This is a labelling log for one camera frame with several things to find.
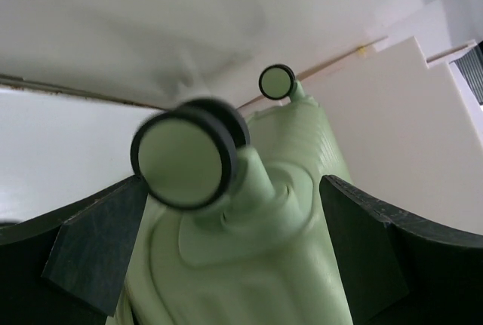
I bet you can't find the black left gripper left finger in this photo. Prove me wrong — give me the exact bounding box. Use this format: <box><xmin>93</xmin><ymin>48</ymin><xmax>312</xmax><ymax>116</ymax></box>
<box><xmin>1</xmin><ymin>176</ymin><xmax>147</xmax><ymax>324</ymax></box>

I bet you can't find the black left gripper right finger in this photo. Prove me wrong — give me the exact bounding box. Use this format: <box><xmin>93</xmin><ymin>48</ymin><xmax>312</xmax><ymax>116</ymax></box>
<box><xmin>319</xmin><ymin>175</ymin><xmax>482</xmax><ymax>324</ymax></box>

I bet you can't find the green suitcase with blue lining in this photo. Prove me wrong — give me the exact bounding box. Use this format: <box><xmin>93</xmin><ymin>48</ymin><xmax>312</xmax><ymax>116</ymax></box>
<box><xmin>108</xmin><ymin>64</ymin><xmax>352</xmax><ymax>324</ymax></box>

